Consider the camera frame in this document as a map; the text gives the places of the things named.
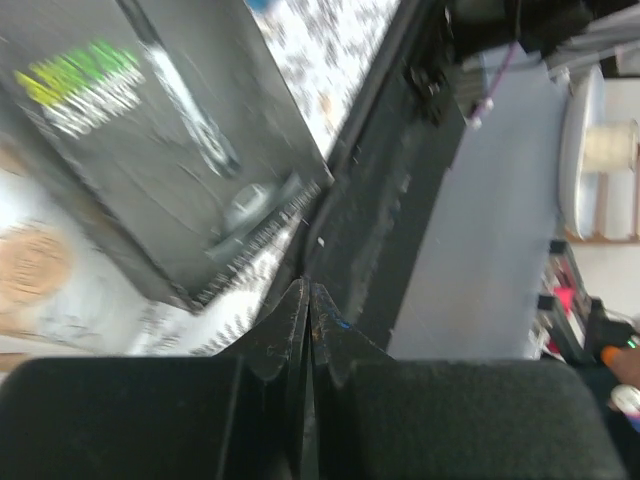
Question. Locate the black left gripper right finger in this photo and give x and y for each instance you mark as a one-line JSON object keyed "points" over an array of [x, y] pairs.
{"points": [[353, 406]]}

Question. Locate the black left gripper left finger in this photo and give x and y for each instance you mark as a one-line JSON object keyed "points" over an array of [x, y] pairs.
{"points": [[266, 436]]}

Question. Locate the black green Gillette razor box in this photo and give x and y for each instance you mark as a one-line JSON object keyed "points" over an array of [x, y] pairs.
{"points": [[165, 128]]}

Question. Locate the floral tablecloth mat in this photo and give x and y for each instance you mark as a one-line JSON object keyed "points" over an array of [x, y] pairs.
{"points": [[61, 296]]}

